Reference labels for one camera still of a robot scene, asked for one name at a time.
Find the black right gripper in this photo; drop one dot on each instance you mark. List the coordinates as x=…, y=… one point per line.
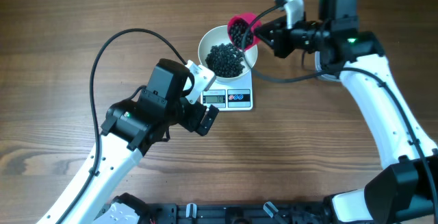
x=278, y=39

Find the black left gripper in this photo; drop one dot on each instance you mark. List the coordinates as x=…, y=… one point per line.
x=192, y=121

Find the pink measuring scoop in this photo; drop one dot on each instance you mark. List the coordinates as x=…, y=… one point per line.
x=249, y=18

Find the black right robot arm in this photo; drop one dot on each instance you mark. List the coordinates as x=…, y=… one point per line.
x=406, y=188

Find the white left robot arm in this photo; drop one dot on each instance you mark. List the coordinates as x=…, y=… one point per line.
x=129, y=130

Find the white bowl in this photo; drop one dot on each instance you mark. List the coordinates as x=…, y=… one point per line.
x=217, y=36

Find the black beans in bowl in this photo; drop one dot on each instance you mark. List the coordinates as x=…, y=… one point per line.
x=225, y=60

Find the white digital kitchen scale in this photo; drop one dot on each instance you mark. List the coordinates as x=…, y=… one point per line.
x=230, y=94

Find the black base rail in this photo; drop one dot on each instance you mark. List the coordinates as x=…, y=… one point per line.
x=306, y=213

